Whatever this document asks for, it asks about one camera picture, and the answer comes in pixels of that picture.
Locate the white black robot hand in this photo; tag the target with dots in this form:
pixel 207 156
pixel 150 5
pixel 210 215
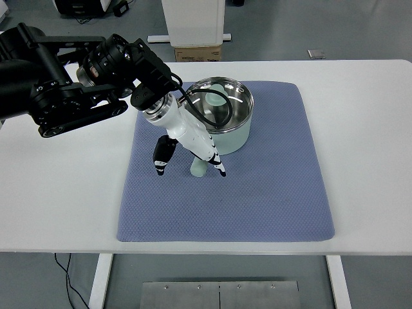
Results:
pixel 182 128

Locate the green pot with handle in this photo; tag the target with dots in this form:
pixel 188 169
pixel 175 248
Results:
pixel 227 104

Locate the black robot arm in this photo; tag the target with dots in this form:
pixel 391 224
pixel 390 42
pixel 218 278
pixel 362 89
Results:
pixel 66 82

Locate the cardboard box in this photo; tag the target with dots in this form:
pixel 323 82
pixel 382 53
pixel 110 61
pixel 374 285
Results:
pixel 198 54

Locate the blue quilted mat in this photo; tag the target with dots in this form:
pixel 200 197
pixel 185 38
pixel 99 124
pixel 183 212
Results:
pixel 273 190

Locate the grey floor plate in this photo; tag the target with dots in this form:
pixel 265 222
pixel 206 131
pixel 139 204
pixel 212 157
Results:
pixel 316 54

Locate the black equipment on floor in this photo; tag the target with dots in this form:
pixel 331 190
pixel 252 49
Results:
pixel 90 7

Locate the white pedestal column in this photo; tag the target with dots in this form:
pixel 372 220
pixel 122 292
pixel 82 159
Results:
pixel 192 23

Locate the metal base plate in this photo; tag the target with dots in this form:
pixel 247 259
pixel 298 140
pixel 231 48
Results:
pixel 221 294

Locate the white table frame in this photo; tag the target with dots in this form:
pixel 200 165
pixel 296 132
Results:
pixel 335 269

